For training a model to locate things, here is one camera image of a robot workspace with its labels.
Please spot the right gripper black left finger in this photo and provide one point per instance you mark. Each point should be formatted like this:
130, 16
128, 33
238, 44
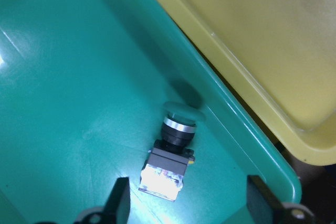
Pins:
117, 207

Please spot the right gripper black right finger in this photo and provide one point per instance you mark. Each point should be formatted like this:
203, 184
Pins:
262, 204

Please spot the green push button switch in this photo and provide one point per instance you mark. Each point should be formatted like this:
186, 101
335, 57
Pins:
163, 171

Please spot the green plastic tray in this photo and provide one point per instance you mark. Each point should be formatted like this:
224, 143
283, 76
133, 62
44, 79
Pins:
83, 83

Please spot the yellow plastic tray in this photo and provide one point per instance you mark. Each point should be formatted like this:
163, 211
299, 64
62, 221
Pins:
279, 56

